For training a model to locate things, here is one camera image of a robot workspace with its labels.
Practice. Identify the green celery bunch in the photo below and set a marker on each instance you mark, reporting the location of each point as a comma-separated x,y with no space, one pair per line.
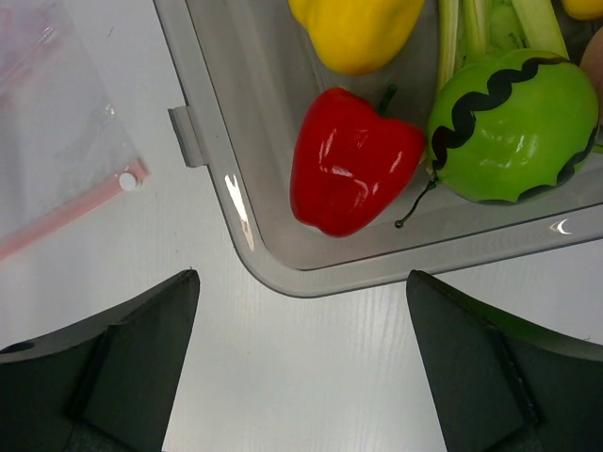
471,31

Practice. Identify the red bell pepper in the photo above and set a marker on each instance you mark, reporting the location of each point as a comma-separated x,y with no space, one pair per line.
350,161

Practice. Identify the pink peach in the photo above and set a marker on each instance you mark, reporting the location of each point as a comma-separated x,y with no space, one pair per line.
591,61

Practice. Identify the yellow bell pepper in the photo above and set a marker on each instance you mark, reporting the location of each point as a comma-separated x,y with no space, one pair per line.
357,37

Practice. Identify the green toy watermelon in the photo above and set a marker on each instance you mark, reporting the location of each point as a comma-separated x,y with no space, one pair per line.
507,130

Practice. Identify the orange yellow mango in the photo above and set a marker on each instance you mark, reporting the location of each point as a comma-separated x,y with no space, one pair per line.
583,10

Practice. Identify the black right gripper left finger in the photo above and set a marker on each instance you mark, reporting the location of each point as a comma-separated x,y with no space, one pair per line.
104,383

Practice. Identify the clear zip top bag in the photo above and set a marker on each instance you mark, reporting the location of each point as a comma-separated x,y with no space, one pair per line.
64,149

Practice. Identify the clear plastic food bin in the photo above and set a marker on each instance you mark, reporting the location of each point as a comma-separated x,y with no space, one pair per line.
249,73

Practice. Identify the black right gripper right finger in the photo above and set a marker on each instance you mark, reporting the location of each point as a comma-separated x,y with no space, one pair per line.
500,382

